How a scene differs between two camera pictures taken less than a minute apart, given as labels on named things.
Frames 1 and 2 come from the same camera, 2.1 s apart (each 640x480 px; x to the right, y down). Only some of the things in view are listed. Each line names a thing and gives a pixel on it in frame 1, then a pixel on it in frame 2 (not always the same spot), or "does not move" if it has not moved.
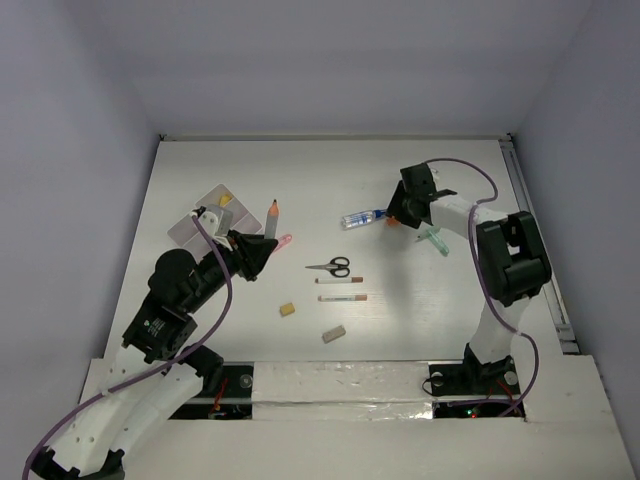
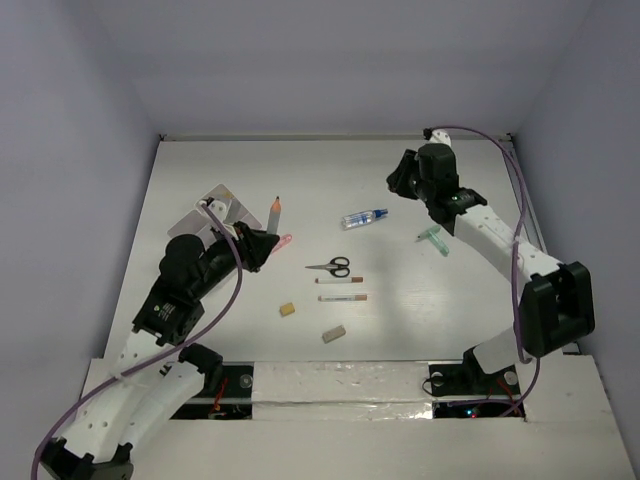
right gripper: x=396 y=208 → x=396 y=179
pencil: x=272 y=221 does not move
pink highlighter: x=282 y=241 does not move
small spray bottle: x=362 y=218 does not move
